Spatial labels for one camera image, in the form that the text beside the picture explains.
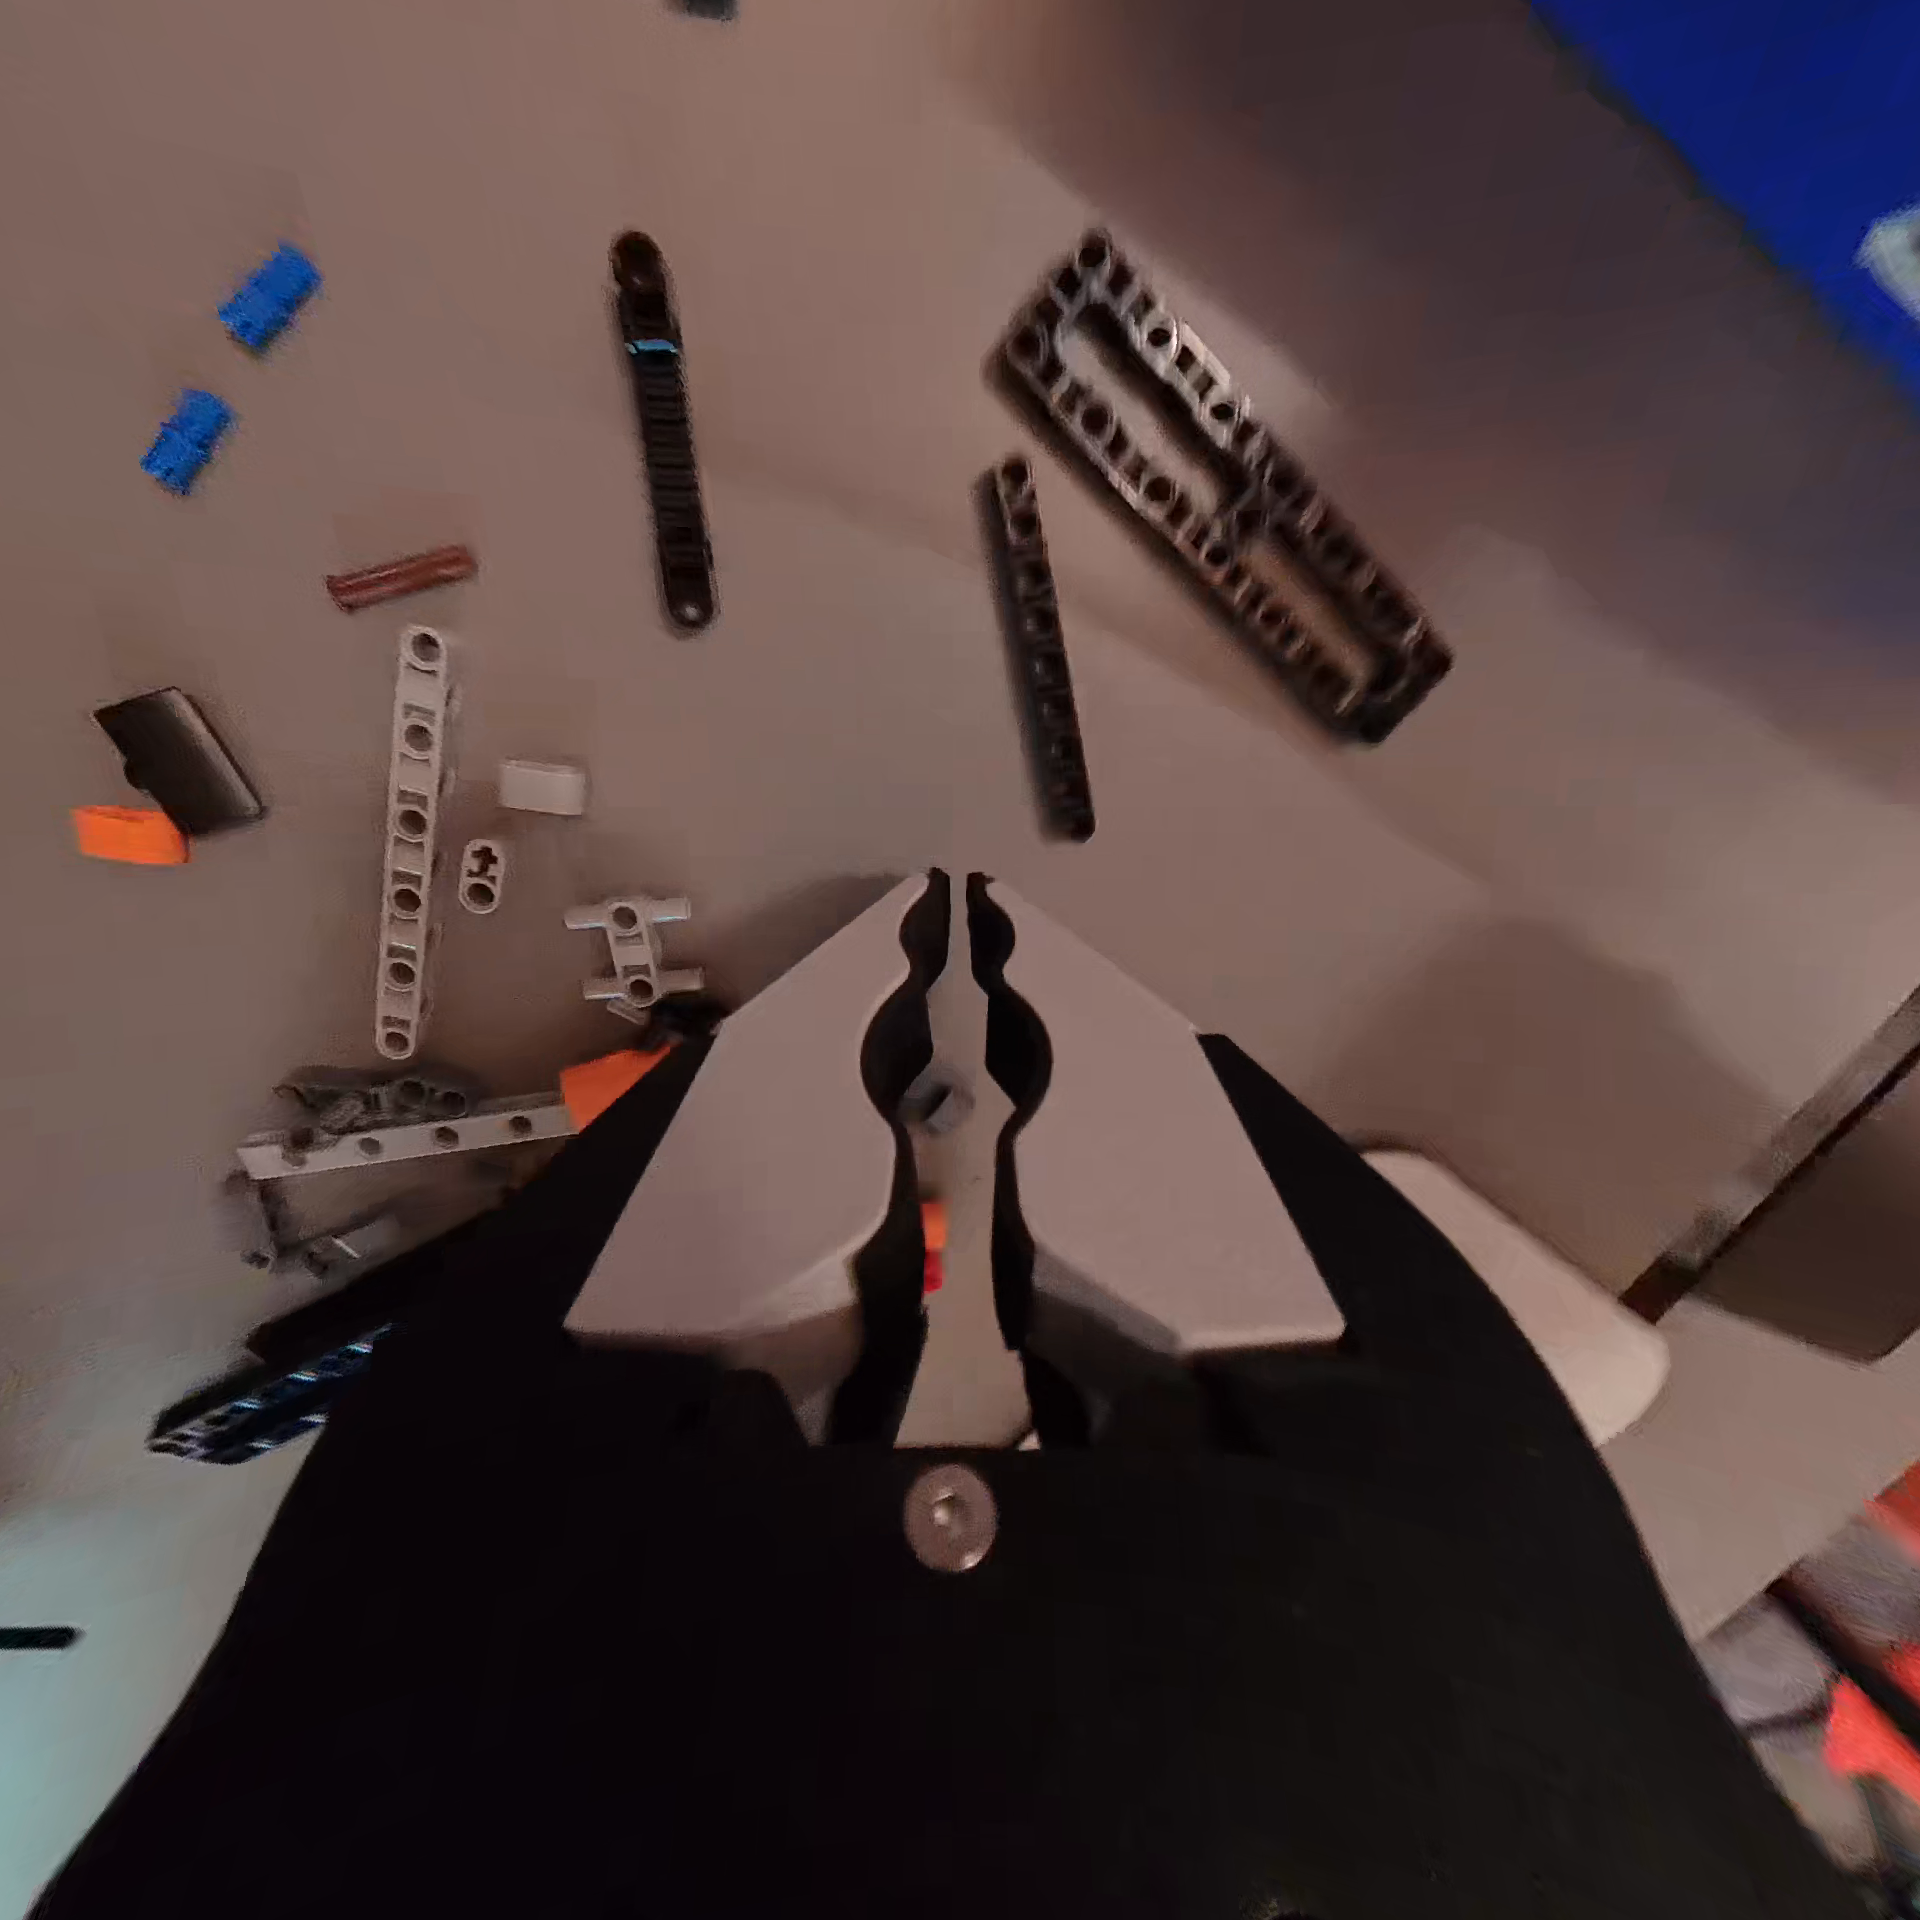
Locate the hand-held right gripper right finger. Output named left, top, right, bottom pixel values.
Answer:
left=965, top=871, right=1350, bottom=1450

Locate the orange grey blurred object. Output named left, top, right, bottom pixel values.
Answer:
left=1710, top=1477, right=1920, bottom=1840

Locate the long blue lego pin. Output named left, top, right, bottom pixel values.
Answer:
left=216, top=241, right=328, bottom=359
left=137, top=386, right=241, bottom=496

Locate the black lego frame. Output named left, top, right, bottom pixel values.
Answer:
left=145, top=1317, right=405, bottom=1468
left=984, top=224, right=1457, bottom=751

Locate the black lego beam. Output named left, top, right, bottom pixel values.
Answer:
left=977, top=455, right=1099, bottom=847

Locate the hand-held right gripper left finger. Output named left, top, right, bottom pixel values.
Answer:
left=565, top=866, right=955, bottom=1450

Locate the white monitor stand base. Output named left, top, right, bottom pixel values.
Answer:
left=1353, top=1146, right=1674, bottom=1450

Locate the black curved lego panel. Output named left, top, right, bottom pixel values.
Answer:
left=95, top=688, right=271, bottom=839

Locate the orange lego block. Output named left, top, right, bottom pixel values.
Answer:
left=71, top=804, right=192, bottom=869

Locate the long light grey lego beam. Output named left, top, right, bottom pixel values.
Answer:
left=235, top=1099, right=585, bottom=1186
left=374, top=624, right=457, bottom=1064

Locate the brown lego axle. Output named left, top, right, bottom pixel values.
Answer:
left=326, top=544, right=483, bottom=615

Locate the grey desk edge panel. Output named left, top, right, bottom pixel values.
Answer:
left=1624, top=984, right=1920, bottom=1364

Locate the blue plastic bin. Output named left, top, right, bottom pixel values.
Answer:
left=1528, top=0, right=1920, bottom=369

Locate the black lego gear rack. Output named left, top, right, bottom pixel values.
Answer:
left=607, top=229, right=723, bottom=640

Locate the grey lego cross connector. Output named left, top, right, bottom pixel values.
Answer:
left=565, top=892, right=704, bottom=1026

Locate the heap of mixed lego pieces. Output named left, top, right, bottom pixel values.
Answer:
left=224, top=994, right=725, bottom=1281

